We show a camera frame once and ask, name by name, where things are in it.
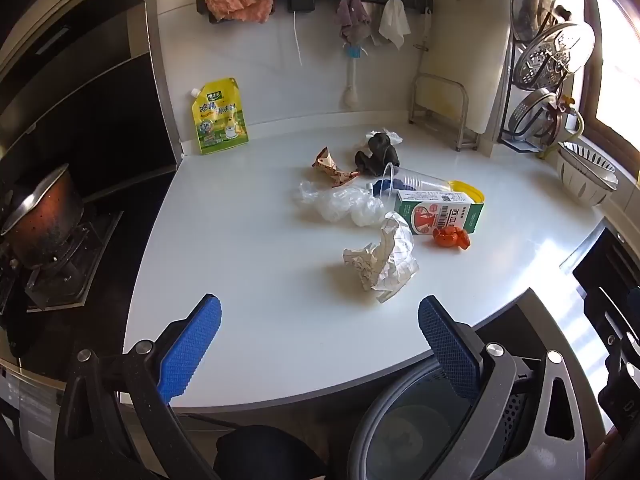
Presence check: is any black range hood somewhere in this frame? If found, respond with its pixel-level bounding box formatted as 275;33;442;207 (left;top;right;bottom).
0;0;181;176

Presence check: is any large steel pot lid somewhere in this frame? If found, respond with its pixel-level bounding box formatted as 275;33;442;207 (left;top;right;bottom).
510;0;583;43

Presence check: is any metal cutting board rack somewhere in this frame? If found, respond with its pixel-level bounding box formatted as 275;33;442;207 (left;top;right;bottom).
407;72;481;152

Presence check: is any grey hanging cloth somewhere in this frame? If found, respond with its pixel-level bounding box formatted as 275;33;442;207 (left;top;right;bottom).
336;0;372;46

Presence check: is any kitchen sink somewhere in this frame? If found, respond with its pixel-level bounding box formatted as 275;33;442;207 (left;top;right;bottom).
560;217;640;291

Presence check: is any window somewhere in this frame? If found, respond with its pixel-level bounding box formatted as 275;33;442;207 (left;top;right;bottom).
580;0;640;151

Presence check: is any red and white snack wrapper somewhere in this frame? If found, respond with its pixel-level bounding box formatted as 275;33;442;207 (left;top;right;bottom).
312;147;361;187

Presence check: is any black gas stove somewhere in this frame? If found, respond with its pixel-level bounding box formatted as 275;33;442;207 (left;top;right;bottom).
0;200;126;361

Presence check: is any black wire lid rack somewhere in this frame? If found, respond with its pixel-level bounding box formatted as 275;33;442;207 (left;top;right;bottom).
497;35;566;153

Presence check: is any small glass pot lid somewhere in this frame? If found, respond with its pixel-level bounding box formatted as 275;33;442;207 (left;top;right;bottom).
509;87;566;138

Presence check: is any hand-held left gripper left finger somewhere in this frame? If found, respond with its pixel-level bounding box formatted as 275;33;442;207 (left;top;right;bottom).
54;294;222;480

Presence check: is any yellow plastic lid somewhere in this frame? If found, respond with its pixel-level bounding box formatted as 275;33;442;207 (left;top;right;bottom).
445;180;486;206

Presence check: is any white cutting board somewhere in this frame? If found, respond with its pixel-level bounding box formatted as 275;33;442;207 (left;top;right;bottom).
434;0;513;133

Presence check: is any white patterned colander bowl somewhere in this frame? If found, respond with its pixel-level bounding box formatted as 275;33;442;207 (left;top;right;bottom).
556;141;620;206

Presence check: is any orange crumpled wrapper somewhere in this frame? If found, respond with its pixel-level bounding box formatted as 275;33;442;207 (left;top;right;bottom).
432;226;472;252

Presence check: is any crumpled white tissue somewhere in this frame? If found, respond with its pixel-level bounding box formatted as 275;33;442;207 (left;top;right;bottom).
365;127;403;146

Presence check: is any clear plastic bag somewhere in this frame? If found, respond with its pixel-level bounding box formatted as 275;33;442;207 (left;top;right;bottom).
292;180;386;228

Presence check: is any blue plastic piece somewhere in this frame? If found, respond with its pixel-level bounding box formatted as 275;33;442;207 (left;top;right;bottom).
374;177;416;196

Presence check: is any white bottle brush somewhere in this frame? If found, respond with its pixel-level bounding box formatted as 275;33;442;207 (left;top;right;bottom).
341;42;363;107

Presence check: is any yellow seasoning pouch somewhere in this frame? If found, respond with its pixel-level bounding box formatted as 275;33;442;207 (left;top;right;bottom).
189;77;249;156

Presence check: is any brown cooking pot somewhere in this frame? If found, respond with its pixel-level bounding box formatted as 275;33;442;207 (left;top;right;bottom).
0;162;86;268

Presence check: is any white cord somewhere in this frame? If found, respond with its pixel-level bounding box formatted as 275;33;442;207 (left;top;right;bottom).
293;10;304;67

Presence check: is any clear plastic cup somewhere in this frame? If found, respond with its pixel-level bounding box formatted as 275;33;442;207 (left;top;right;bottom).
372;165;453;201

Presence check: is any yellow hose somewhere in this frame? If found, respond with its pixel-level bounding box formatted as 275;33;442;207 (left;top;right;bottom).
547;95;587;158

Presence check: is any green and white carton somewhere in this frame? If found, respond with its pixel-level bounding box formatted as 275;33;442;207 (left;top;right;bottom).
394;190;483;236

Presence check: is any perforated steel steamer plate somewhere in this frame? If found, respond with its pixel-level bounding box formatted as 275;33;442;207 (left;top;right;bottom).
516;22;596;92

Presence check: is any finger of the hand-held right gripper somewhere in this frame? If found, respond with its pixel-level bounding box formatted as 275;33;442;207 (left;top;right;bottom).
582;285;640;356
597;347;640;435

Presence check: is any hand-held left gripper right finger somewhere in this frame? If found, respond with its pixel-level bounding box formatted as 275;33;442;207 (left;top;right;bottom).
418;295;593;480

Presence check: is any grey round trash bin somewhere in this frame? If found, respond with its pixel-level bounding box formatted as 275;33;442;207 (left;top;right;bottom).
347;352;591;480

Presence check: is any black cloth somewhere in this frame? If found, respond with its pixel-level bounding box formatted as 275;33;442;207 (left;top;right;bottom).
354;131;401;177

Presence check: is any crumpled white paper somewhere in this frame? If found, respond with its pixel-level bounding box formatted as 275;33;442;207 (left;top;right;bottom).
342;211;420;305

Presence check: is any white hanging cloth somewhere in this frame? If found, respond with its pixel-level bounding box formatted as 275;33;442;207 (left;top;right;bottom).
378;0;412;50

